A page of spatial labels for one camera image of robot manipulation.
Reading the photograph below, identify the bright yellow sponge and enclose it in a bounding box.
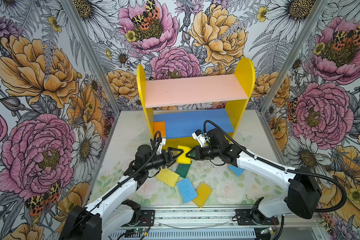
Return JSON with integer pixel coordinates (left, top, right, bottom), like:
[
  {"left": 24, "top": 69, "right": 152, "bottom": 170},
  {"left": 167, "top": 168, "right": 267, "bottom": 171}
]
[{"left": 177, "top": 146, "right": 191, "bottom": 165}]

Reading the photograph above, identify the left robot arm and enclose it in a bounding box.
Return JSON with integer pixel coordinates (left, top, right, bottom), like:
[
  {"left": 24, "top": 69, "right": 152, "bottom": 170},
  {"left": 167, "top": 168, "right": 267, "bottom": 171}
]
[{"left": 60, "top": 145, "right": 184, "bottom": 240}]

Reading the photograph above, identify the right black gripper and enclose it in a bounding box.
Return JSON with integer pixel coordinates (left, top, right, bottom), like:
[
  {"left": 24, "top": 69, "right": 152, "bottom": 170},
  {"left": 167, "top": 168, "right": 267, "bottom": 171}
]
[{"left": 185, "top": 144, "right": 221, "bottom": 162}]

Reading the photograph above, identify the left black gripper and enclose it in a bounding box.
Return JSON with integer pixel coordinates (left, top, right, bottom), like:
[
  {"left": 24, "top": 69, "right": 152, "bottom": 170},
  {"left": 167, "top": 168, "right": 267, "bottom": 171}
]
[{"left": 145, "top": 146, "right": 185, "bottom": 170}]

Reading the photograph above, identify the golden yellow sponge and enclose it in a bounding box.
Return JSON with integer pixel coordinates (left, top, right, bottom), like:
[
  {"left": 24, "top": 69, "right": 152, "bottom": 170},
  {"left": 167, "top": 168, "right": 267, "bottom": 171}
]
[{"left": 192, "top": 183, "right": 213, "bottom": 208}]

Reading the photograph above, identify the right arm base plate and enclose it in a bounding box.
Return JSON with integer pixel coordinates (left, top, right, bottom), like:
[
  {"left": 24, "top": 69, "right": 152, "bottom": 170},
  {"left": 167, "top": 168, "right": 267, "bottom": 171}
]
[{"left": 232, "top": 209, "right": 279, "bottom": 226}]

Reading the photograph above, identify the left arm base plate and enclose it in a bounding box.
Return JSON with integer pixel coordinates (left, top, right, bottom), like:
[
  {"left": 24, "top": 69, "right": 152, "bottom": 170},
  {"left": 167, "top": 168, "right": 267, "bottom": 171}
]
[{"left": 123, "top": 210, "right": 156, "bottom": 227}]

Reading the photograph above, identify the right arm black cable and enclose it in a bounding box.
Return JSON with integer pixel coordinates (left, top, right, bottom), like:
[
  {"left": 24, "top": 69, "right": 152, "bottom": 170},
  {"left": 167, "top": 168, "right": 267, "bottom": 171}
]
[{"left": 203, "top": 119, "right": 348, "bottom": 214}]

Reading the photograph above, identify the aluminium front rail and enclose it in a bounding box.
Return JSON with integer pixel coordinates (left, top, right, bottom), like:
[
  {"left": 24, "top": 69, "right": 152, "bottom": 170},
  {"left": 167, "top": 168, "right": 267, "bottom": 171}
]
[{"left": 65, "top": 205, "right": 322, "bottom": 230}]

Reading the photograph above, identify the dark green sponge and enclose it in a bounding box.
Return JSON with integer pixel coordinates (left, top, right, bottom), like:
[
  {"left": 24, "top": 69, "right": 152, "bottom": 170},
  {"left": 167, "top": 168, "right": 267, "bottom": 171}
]
[{"left": 175, "top": 164, "right": 191, "bottom": 179}]

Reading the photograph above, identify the yellow wooden shelf unit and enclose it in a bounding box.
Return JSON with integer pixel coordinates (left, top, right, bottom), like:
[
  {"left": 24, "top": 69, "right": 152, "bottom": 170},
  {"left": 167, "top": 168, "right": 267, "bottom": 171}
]
[{"left": 137, "top": 58, "right": 256, "bottom": 147}]

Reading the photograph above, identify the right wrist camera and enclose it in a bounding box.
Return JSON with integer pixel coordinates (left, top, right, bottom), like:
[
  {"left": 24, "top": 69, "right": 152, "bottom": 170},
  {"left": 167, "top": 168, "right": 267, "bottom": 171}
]
[{"left": 192, "top": 130, "right": 209, "bottom": 148}]

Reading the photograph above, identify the light blue sponge right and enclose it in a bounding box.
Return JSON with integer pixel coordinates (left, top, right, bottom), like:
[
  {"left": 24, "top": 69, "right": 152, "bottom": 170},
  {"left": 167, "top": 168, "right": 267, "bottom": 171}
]
[{"left": 229, "top": 165, "right": 244, "bottom": 177}]

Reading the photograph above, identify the orange sponge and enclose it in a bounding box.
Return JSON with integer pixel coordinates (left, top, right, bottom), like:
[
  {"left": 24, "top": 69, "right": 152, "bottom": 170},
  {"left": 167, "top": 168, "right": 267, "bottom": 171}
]
[{"left": 154, "top": 121, "right": 166, "bottom": 138}]

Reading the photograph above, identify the yellow porous sponge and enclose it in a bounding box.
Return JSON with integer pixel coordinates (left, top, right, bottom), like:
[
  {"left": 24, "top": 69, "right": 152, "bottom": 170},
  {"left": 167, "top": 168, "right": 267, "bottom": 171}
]
[{"left": 156, "top": 169, "right": 180, "bottom": 188}]

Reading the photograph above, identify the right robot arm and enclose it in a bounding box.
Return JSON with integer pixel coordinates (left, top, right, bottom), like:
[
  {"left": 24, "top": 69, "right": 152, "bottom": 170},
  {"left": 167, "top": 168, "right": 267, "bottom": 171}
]
[{"left": 186, "top": 129, "right": 322, "bottom": 225}]

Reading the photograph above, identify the blue porous sponge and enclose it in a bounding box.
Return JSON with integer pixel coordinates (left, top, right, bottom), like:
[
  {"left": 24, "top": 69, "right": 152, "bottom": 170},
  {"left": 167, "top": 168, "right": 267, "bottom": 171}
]
[{"left": 177, "top": 178, "right": 198, "bottom": 204}]

